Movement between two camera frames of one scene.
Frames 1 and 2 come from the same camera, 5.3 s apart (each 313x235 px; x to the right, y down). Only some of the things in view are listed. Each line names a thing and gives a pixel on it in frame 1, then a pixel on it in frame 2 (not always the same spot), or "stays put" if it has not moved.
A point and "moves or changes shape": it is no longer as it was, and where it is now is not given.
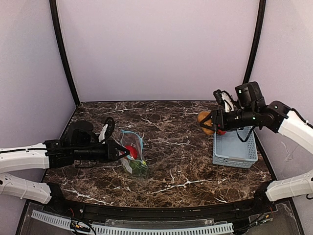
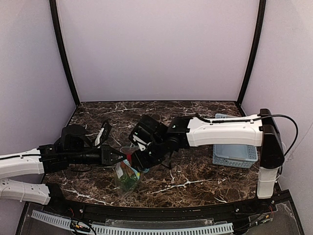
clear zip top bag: x=133 y=162 moves or changes shape
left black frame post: x=74 y=89 stays put
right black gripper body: x=217 y=120 to x=142 y=159
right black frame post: x=252 y=55 stays put
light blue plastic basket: x=236 y=149 stays put
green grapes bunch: x=139 y=168 moves or changes shape
